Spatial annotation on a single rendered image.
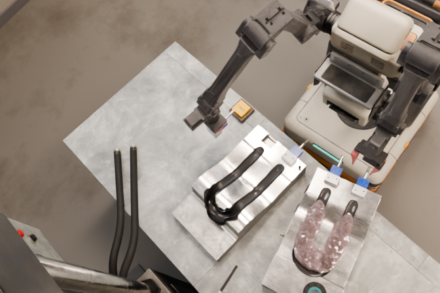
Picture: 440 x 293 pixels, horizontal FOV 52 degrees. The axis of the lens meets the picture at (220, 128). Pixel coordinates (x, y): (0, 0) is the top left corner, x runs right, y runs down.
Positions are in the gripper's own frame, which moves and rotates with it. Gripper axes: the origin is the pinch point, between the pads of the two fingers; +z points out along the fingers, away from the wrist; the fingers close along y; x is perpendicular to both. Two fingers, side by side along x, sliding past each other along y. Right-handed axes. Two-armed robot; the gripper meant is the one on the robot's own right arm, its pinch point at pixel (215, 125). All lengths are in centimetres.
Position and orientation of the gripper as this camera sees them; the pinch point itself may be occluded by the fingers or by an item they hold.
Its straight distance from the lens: 180.0
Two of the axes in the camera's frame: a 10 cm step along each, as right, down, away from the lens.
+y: 6.9, 6.3, -3.5
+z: 1.3, 3.7, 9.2
